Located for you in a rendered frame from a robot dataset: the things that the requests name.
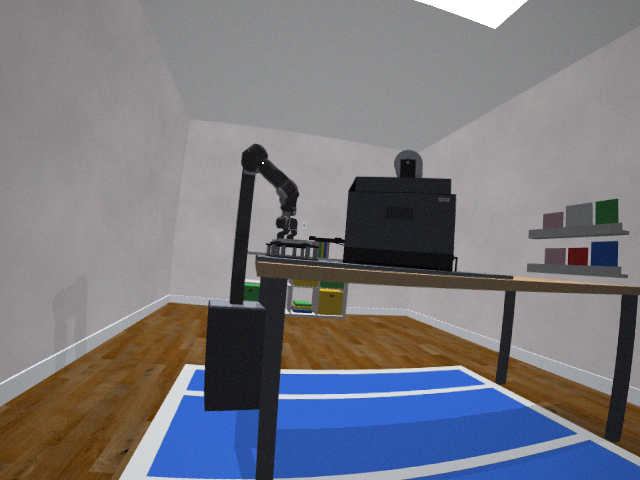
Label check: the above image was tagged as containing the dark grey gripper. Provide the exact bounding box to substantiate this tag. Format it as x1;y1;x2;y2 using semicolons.
276;214;298;240

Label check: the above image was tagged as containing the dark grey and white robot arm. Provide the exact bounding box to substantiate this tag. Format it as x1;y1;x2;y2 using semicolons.
241;144;299;217

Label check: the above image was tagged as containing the grey cylinder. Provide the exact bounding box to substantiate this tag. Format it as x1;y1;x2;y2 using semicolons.
394;150;423;178

